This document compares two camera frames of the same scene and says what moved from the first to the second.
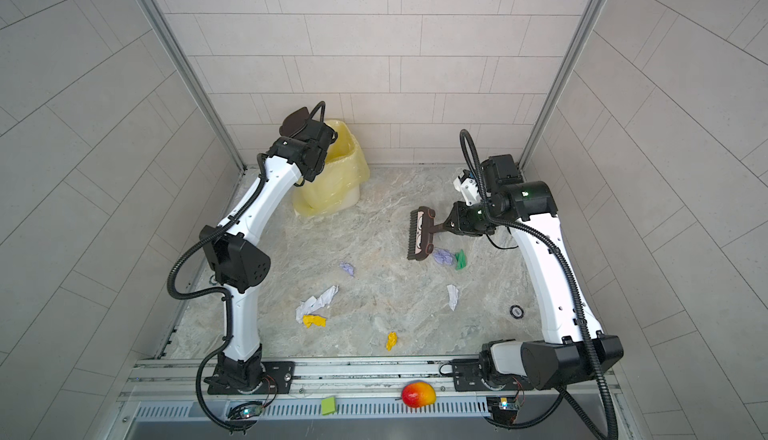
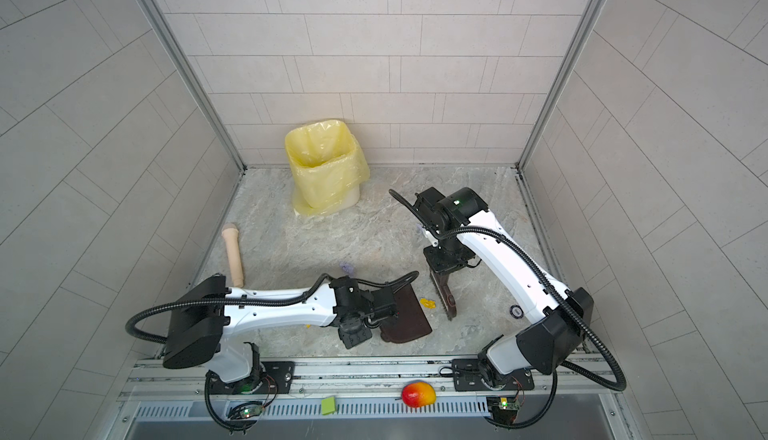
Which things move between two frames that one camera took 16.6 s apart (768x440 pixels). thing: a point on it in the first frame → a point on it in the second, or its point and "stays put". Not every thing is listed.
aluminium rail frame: (363, 398) stays put
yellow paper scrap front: (392, 340) → (428, 303)
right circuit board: (503, 409) stays put
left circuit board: (245, 410) stays put
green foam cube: (328, 406) stays put
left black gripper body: (318, 156) → (353, 331)
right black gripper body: (473, 219) → (447, 255)
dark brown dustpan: (296, 121) → (411, 322)
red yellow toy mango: (418, 394) stays put
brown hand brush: (421, 231) → (445, 294)
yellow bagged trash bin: (338, 186) stays put
